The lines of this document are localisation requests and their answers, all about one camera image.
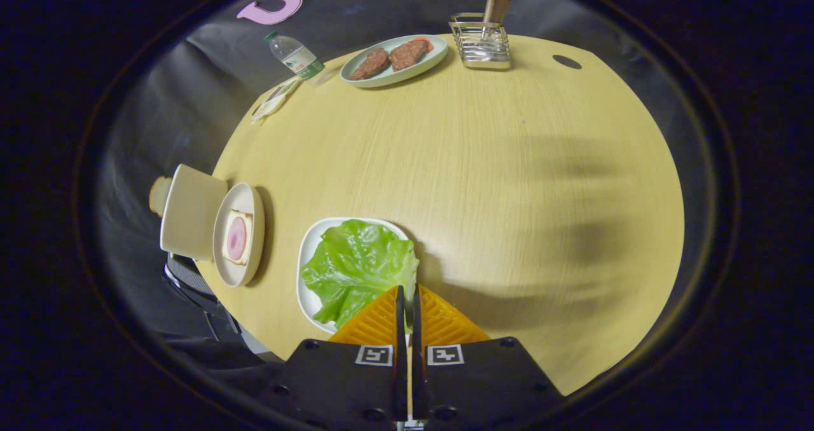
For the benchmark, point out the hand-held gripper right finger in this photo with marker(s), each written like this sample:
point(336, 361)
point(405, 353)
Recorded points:
point(418, 367)

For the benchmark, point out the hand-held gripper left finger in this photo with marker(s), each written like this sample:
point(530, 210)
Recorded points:
point(400, 367)

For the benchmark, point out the green lettuce leaf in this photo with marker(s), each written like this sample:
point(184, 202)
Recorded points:
point(356, 266)

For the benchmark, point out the white square plate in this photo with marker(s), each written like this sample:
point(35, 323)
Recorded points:
point(310, 243)

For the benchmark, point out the round cream plate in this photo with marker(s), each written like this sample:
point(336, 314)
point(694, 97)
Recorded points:
point(238, 275)

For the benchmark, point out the black shoe white sole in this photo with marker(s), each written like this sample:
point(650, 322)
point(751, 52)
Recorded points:
point(187, 278)

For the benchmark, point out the cream white toaster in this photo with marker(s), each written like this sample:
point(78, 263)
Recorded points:
point(191, 212)

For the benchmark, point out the pale green oval plate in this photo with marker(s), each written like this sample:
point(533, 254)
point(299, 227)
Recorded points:
point(388, 80)

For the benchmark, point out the white divided bean tray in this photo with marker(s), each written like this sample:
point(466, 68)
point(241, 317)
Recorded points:
point(275, 102)

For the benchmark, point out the brown meat patty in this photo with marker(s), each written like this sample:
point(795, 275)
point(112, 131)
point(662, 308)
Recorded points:
point(371, 63)
point(408, 54)

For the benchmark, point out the clear plastic water bottle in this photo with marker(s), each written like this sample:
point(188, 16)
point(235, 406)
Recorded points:
point(296, 56)

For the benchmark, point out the black backdrop cloth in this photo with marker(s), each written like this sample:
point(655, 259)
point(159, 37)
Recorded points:
point(210, 56)

